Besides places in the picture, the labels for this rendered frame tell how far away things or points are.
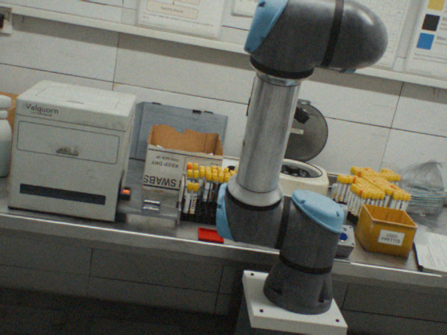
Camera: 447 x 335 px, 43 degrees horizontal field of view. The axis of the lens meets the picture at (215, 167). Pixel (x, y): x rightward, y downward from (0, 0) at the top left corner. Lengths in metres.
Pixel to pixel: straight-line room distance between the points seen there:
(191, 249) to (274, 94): 0.63
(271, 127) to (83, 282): 1.48
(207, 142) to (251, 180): 0.95
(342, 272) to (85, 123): 0.79
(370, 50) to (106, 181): 0.79
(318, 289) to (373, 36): 0.53
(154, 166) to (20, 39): 0.68
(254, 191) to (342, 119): 1.09
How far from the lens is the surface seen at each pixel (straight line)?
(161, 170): 1.80
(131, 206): 1.57
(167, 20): 2.05
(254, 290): 1.28
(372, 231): 1.69
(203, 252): 1.53
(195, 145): 2.06
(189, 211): 1.63
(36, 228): 1.55
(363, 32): 0.98
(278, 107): 1.04
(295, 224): 1.17
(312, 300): 1.23
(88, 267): 2.34
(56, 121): 1.49
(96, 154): 1.49
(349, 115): 2.19
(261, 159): 1.09
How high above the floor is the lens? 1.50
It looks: 17 degrees down
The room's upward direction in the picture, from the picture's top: 10 degrees clockwise
